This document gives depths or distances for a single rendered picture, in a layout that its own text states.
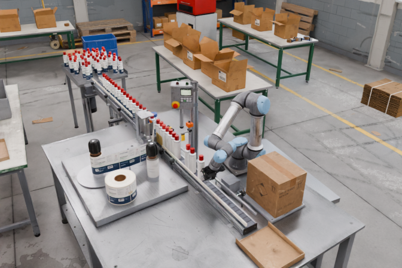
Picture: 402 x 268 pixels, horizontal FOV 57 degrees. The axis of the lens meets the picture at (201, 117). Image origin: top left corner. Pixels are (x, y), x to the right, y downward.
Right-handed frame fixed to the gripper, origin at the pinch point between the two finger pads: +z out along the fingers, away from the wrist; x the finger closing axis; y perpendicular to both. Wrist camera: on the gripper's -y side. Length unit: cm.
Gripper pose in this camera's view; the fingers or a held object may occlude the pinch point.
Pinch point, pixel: (207, 178)
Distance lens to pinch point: 260.5
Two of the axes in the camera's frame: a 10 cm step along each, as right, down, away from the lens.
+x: 4.7, 7.8, -4.1
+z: -2.8, 5.8, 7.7
